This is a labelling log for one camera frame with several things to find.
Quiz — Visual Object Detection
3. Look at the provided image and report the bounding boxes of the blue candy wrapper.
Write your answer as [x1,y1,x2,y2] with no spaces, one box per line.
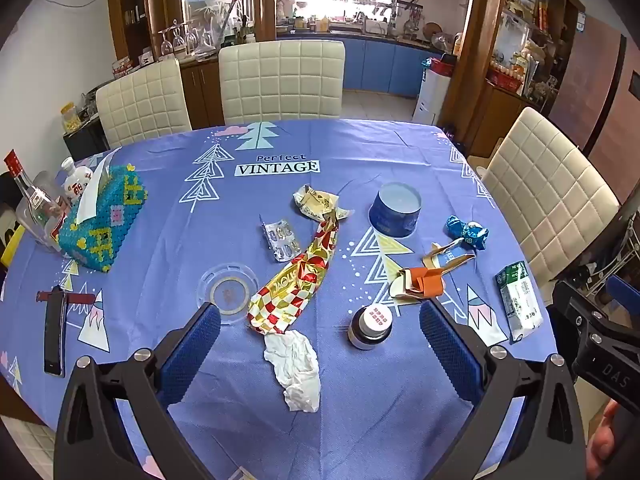
[445,215,490,252]

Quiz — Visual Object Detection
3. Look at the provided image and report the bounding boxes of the clear glass ashtray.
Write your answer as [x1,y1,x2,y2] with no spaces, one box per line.
[196,261,261,327]

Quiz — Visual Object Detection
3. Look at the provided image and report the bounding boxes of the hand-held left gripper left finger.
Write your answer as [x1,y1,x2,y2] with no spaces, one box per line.
[54,301,223,480]

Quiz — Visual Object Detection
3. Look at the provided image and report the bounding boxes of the blue kitchen cabinets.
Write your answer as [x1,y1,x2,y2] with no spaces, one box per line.
[276,34,443,98]

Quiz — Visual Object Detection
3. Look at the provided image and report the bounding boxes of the copper double door refrigerator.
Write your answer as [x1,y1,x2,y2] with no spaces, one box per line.
[550,12,628,161]

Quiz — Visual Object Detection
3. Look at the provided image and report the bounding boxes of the yellow wrapper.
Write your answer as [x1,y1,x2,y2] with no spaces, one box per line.
[292,184,353,223]

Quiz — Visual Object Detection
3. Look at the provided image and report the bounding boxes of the green white packet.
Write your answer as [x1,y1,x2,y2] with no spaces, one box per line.
[495,260,544,345]

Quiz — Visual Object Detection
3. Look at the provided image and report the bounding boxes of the small black cabinet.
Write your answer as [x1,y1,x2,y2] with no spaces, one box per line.
[62,120,108,161]

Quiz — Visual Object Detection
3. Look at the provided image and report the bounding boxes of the dark jar with white lid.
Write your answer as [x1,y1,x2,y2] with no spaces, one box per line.
[348,305,394,351]

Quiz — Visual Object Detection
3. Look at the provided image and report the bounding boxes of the blue round tin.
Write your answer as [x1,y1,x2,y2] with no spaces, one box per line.
[368,181,422,238]

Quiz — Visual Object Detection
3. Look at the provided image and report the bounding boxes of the white tissue sheet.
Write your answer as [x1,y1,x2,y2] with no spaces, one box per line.
[75,147,122,225]

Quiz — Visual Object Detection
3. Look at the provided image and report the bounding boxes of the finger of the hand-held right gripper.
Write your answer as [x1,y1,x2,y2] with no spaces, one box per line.
[606,274,640,333]
[551,280,610,357]

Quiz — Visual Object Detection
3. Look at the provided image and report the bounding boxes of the teal beaded tissue box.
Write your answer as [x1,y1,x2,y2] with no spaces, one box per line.
[57,162,149,275]

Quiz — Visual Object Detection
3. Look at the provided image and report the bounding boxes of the cream quilted leather chair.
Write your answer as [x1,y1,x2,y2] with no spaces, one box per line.
[95,58,193,148]
[477,106,623,283]
[218,40,347,126]

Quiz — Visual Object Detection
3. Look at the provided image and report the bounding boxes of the silver blister pack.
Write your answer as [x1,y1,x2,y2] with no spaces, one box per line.
[260,215,303,263]

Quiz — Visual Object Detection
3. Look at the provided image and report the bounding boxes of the wooden shelf cabinet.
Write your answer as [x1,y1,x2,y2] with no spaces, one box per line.
[440,0,586,158]

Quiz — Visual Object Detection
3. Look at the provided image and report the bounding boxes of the person's right hand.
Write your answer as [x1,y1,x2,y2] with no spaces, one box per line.
[586,399,623,480]

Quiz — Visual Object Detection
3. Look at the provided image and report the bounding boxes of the wooden glass display cabinet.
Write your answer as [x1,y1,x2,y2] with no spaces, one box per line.
[107,0,278,131]

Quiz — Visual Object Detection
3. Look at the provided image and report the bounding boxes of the blue printed tablecloth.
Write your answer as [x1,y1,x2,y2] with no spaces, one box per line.
[0,119,561,480]

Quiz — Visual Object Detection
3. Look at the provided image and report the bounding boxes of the white floor appliance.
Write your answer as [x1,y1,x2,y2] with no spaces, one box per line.
[411,57,458,126]

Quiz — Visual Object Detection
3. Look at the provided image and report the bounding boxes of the jar with yellow contents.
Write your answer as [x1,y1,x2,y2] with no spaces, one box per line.
[60,102,82,133]

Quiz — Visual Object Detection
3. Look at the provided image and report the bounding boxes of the blue white torn carton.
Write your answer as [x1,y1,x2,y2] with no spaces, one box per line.
[422,239,478,273]

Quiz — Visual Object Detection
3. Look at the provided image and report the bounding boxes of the white ceramic bottle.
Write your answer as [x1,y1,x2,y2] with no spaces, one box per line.
[60,157,93,206]

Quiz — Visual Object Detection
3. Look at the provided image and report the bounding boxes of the clear bottle with red cap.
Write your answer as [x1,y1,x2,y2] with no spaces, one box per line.
[4,150,63,253]

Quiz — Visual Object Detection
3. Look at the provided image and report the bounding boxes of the black phone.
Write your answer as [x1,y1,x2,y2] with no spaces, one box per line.
[43,285,67,378]

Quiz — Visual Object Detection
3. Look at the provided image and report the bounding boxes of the orange beige cardboard packet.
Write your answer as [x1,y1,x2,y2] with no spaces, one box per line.
[389,266,446,306]

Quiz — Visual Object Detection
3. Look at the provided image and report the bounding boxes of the gold red checkered wrapper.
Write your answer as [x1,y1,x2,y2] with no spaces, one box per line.
[246,208,342,336]

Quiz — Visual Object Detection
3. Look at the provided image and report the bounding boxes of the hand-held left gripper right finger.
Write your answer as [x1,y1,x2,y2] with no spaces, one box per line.
[419,299,587,480]

